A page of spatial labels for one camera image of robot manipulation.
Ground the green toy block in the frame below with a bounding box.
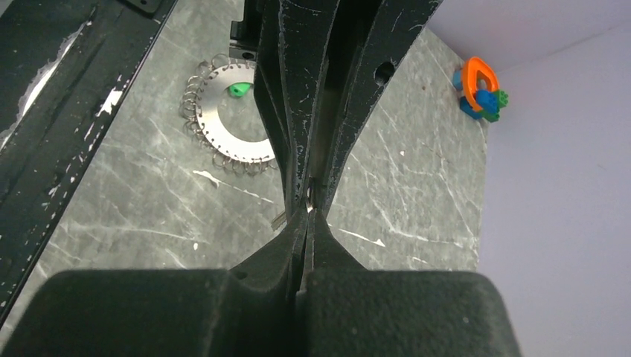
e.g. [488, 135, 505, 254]
[478, 89, 509, 123]

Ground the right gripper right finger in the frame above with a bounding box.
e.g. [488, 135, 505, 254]
[304, 210, 521, 356]

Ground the blue toy block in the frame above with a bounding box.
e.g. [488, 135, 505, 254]
[452, 70, 500, 123]

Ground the green key tag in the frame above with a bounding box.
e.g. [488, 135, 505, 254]
[228, 83, 252, 98]

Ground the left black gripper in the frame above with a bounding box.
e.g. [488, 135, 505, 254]
[228, 0, 441, 215]

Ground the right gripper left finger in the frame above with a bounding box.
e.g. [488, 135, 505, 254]
[2, 211, 308, 356]

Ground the orange ring toy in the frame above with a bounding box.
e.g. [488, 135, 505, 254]
[462, 57, 500, 113]

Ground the blue key tag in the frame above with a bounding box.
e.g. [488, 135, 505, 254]
[270, 178, 316, 231]

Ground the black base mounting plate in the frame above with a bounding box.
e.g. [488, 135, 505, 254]
[1, 1, 176, 320]

